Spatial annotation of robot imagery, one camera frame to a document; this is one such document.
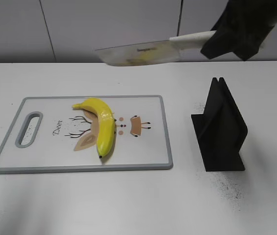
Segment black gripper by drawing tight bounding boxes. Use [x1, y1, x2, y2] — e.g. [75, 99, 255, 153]
[201, 0, 277, 61]

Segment white-handled kitchen knife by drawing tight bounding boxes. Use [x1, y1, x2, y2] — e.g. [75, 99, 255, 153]
[95, 30, 216, 67]

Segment white grey-rimmed cutting board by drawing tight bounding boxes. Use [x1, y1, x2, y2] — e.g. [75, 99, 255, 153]
[0, 95, 173, 174]

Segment yellow plastic banana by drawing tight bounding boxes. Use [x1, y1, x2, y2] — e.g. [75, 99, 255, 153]
[67, 98, 116, 159]

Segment black knife stand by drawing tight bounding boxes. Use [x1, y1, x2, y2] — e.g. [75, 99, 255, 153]
[191, 77, 248, 171]

